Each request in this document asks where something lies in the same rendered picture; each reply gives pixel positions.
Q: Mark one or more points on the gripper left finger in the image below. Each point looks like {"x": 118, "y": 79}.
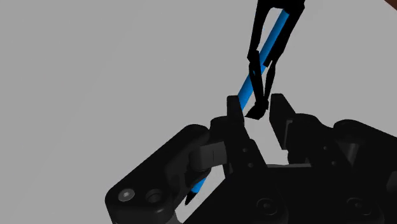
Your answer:
{"x": 173, "y": 161}

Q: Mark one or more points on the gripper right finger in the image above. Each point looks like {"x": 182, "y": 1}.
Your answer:
{"x": 313, "y": 139}

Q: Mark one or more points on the blue pen with black tip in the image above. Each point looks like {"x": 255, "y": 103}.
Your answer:
{"x": 246, "y": 90}

